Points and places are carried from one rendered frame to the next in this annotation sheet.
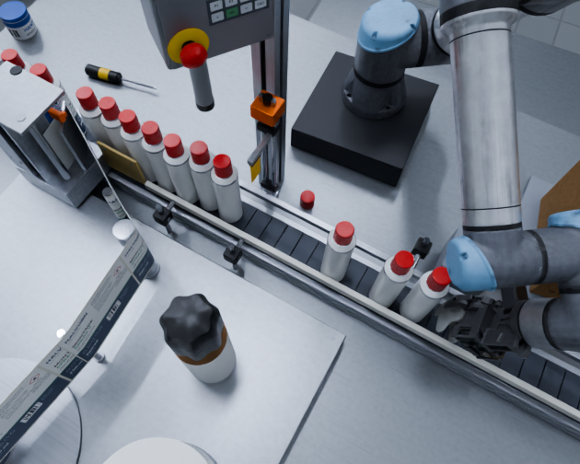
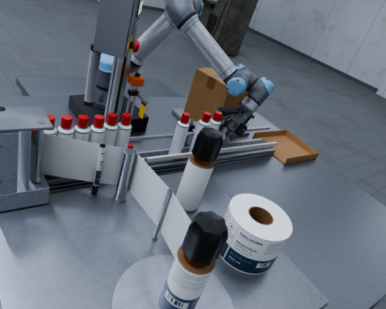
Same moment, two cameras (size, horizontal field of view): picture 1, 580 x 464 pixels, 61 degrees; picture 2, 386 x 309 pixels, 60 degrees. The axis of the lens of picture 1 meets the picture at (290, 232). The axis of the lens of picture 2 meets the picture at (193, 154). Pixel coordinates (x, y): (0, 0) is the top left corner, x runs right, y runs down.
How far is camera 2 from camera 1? 105 cm
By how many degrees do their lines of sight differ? 55
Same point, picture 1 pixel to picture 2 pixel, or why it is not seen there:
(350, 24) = (50, 91)
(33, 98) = (32, 114)
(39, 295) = (91, 245)
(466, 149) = (214, 54)
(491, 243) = (238, 75)
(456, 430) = (248, 175)
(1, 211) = (1, 235)
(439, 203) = (162, 128)
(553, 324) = (255, 97)
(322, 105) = (94, 112)
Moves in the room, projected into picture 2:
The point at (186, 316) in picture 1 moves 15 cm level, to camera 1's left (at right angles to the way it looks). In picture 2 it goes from (212, 131) to (189, 147)
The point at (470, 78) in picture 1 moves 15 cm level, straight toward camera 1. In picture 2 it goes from (203, 34) to (227, 48)
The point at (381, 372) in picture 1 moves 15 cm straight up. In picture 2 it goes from (217, 176) to (229, 149)
